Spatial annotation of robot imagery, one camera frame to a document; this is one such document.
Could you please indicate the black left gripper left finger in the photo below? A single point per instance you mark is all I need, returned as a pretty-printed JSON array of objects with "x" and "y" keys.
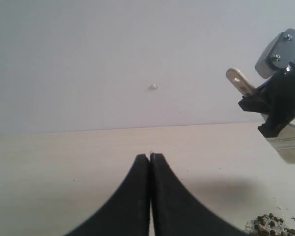
[{"x": 127, "y": 212}]

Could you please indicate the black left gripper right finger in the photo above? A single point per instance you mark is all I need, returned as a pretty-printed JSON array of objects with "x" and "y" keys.
[{"x": 175, "y": 211}]

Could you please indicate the pile of white grains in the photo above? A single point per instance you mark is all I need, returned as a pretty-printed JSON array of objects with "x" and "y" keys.
[{"x": 268, "y": 225}]

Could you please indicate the white wooden paint brush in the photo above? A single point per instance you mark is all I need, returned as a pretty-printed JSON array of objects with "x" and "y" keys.
[{"x": 284, "y": 143}]

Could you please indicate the white wall plug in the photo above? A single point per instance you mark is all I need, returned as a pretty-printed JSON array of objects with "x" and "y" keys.
[{"x": 153, "y": 87}]

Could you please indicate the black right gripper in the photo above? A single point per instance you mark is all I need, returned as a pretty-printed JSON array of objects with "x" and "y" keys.
[{"x": 275, "y": 103}]

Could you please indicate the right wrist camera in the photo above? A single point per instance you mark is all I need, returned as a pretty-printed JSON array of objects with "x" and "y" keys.
[{"x": 277, "y": 55}]

